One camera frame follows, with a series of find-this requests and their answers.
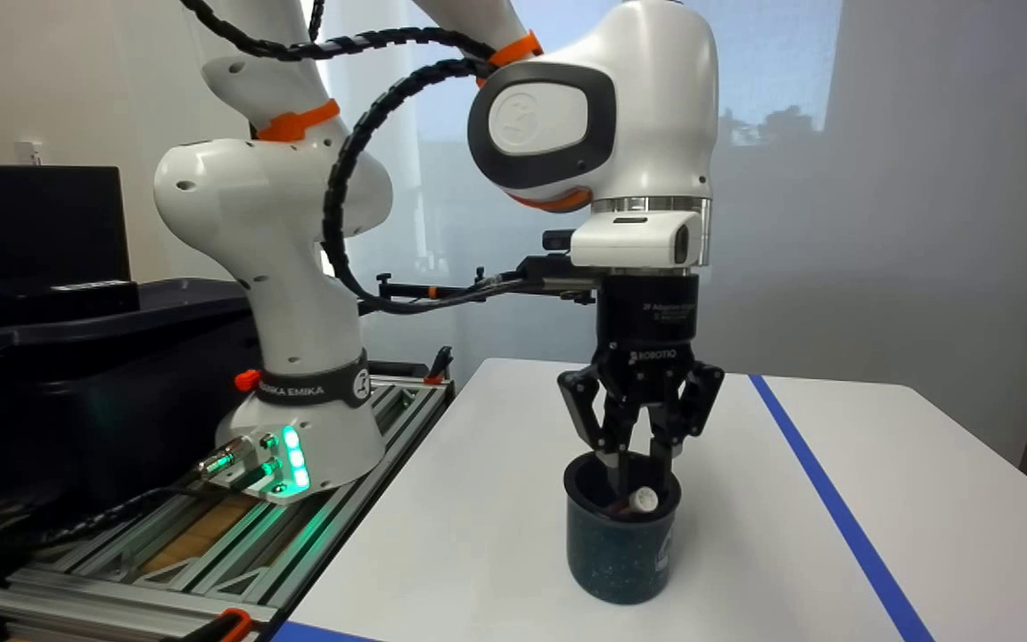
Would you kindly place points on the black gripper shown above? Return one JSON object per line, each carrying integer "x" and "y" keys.
{"x": 644, "y": 353}

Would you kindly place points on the robot base with green lights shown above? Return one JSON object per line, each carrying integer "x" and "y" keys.
{"x": 284, "y": 452}

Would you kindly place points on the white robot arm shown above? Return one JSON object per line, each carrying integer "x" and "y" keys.
{"x": 619, "y": 130}

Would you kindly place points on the dark teal mug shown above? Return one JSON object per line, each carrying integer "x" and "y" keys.
{"x": 611, "y": 551}

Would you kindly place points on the long blue tape strip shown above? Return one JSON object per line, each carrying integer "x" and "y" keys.
{"x": 878, "y": 576}

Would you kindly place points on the short blue tape strip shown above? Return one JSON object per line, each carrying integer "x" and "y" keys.
{"x": 312, "y": 633}

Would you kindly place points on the black storage box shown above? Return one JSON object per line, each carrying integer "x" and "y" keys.
{"x": 104, "y": 408}

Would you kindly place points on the black monitor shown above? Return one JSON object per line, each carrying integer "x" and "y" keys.
{"x": 60, "y": 243}

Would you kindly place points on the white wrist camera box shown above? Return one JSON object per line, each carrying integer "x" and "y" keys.
{"x": 653, "y": 240}

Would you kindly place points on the aluminium extrusion base frame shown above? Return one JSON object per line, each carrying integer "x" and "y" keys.
{"x": 202, "y": 551}

